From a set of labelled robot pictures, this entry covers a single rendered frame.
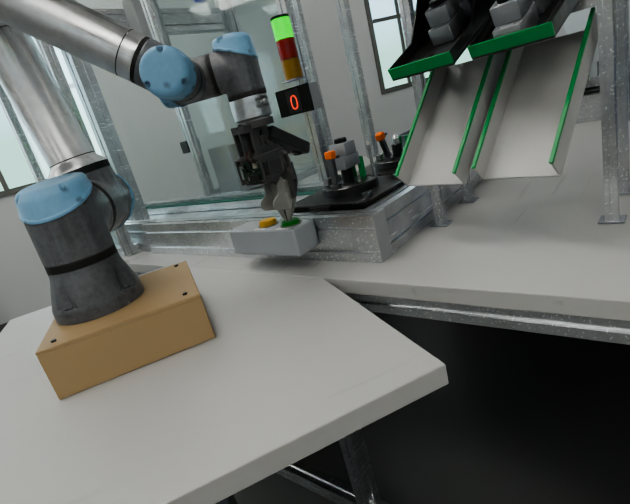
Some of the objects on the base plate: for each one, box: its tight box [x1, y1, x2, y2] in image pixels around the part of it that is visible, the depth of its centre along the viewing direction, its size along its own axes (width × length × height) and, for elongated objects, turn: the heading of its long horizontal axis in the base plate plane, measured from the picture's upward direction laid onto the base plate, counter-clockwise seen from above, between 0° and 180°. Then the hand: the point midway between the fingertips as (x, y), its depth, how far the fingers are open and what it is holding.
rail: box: [141, 206, 393, 263], centre depth 116 cm, size 6×89×11 cm, turn 87°
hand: (289, 214), depth 92 cm, fingers closed
